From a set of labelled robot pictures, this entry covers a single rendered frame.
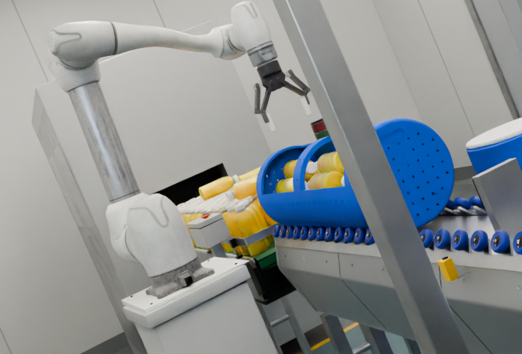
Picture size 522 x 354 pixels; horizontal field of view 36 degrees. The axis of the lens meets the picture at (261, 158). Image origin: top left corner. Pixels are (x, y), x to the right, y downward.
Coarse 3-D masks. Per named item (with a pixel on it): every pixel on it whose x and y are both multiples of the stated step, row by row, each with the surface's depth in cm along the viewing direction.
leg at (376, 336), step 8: (368, 328) 291; (376, 328) 291; (368, 336) 295; (376, 336) 291; (384, 336) 292; (376, 344) 291; (384, 344) 292; (376, 352) 294; (384, 352) 291; (392, 352) 292
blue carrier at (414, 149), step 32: (384, 128) 204; (416, 128) 206; (288, 160) 287; (416, 160) 206; (448, 160) 208; (288, 192) 250; (320, 192) 224; (352, 192) 203; (416, 192) 205; (448, 192) 208; (288, 224) 278; (320, 224) 247; (352, 224) 223; (416, 224) 204
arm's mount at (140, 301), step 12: (204, 264) 255; (216, 264) 247; (228, 264) 238; (240, 264) 231; (216, 276) 228; (192, 288) 225; (132, 300) 241; (144, 300) 233; (156, 300) 226; (168, 300) 222; (144, 312) 221
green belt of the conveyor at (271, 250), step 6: (270, 246) 307; (228, 252) 336; (240, 252) 323; (264, 252) 298; (270, 252) 298; (258, 258) 296; (264, 258) 296; (270, 258) 296; (276, 258) 297; (258, 264) 312; (264, 264) 295; (270, 264) 297; (276, 264) 298; (264, 270) 297
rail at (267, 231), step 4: (276, 224) 301; (280, 224) 301; (268, 228) 300; (272, 228) 300; (260, 232) 299; (264, 232) 299; (268, 232) 299; (272, 232) 300; (252, 236) 298; (256, 236) 298; (260, 236) 298; (264, 236) 299; (248, 240) 297; (252, 240) 298; (256, 240) 298
